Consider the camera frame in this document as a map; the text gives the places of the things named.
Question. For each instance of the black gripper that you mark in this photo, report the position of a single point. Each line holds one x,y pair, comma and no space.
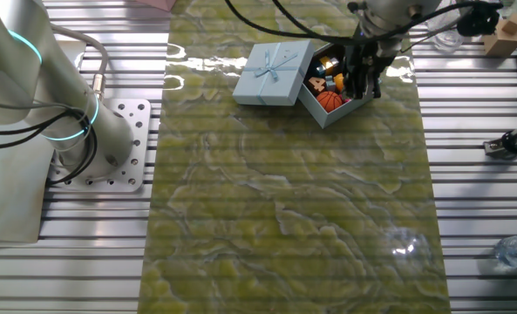
367,59

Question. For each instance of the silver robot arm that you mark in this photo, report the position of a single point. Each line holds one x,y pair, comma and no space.
22,78

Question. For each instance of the light blue gift box base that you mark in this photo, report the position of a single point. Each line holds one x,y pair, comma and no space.
314,108

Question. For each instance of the light blue gift box lid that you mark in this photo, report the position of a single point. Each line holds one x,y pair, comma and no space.
280,89

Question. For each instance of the small pink toy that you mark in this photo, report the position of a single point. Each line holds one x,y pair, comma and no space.
347,100

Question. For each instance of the small grey toy block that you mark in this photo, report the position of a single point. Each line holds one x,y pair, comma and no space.
330,83

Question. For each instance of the orange toy basketball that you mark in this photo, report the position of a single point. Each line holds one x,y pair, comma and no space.
329,101

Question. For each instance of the gold metallic toy block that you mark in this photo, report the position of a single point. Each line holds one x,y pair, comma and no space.
328,62

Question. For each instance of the dark blue toy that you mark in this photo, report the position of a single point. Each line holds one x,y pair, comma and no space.
315,69

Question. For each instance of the clear glass mug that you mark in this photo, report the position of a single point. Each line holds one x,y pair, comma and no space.
445,39

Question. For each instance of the large wooden cube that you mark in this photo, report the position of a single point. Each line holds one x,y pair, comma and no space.
504,45

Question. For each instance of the green marble pattern mat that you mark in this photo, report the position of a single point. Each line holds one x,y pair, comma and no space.
284,218

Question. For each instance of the small wooden cube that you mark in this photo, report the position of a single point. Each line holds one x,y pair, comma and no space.
514,24

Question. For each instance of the pink flat object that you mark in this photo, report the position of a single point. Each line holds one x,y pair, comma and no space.
160,3

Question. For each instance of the silver robot mounting plate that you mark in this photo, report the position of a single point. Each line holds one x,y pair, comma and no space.
138,144

